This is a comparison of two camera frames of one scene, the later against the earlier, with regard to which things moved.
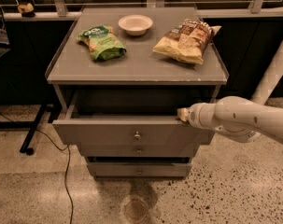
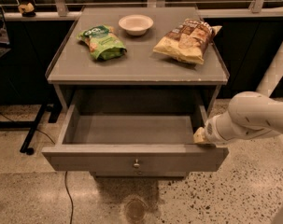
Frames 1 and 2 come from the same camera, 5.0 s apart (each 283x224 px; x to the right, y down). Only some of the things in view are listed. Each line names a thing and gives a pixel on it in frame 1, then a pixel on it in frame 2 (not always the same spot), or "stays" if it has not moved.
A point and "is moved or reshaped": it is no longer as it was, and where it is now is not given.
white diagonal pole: (276, 71) stays
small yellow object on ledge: (26, 10) stays
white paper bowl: (134, 24) stays
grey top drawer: (126, 129) is moved or reshaped
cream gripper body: (195, 116) to (211, 132)
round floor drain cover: (135, 210) stays
